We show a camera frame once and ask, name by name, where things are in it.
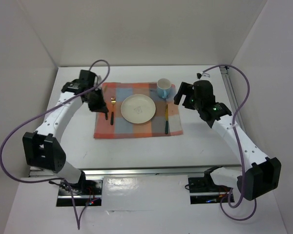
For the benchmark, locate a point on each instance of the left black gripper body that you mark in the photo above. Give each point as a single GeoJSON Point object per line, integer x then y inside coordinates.
{"type": "Point", "coordinates": [94, 95]}

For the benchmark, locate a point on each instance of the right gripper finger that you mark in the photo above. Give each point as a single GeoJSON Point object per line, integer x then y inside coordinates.
{"type": "Point", "coordinates": [190, 102]}
{"type": "Point", "coordinates": [184, 89]}

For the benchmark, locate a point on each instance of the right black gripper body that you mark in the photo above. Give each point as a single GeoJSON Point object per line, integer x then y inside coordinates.
{"type": "Point", "coordinates": [199, 105]}

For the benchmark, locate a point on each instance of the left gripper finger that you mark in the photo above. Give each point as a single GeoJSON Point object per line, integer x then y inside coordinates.
{"type": "Point", "coordinates": [93, 105]}
{"type": "Point", "coordinates": [101, 103]}

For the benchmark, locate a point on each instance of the gold spoon green handle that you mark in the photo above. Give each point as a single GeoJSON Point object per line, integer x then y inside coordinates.
{"type": "Point", "coordinates": [106, 115]}

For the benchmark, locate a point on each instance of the gold fork green handle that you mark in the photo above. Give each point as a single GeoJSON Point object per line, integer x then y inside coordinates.
{"type": "Point", "coordinates": [113, 102]}

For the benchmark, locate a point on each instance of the light blue mug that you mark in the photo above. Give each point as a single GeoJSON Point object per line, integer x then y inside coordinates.
{"type": "Point", "coordinates": [163, 88]}

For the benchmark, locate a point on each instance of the gold knife green handle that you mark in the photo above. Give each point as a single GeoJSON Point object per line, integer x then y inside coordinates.
{"type": "Point", "coordinates": [166, 118]}

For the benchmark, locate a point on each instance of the orange blue checkered cloth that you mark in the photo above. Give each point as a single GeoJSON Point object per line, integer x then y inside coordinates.
{"type": "Point", "coordinates": [124, 129]}

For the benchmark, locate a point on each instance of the cream ceramic plate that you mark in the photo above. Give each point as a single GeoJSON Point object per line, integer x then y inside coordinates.
{"type": "Point", "coordinates": [138, 109]}

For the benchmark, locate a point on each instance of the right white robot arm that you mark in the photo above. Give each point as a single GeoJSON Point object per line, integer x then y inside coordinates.
{"type": "Point", "coordinates": [260, 174]}

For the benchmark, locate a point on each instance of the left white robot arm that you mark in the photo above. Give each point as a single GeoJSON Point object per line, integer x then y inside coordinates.
{"type": "Point", "coordinates": [42, 147]}

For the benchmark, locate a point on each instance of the aluminium right side rail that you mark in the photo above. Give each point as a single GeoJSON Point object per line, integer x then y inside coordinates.
{"type": "Point", "coordinates": [225, 73]}

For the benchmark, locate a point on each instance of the aluminium rail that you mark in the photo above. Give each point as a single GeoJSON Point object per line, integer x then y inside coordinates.
{"type": "Point", "coordinates": [225, 73]}
{"type": "Point", "coordinates": [186, 170]}

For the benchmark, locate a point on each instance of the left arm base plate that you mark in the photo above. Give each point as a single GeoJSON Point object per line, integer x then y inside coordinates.
{"type": "Point", "coordinates": [91, 194]}

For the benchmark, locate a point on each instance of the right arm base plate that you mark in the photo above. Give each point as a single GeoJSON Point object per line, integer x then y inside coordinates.
{"type": "Point", "coordinates": [203, 192]}

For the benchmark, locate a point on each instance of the aluminium front rail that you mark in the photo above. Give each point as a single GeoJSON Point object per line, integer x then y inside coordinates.
{"type": "Point", "coordinates": [186, 170]}

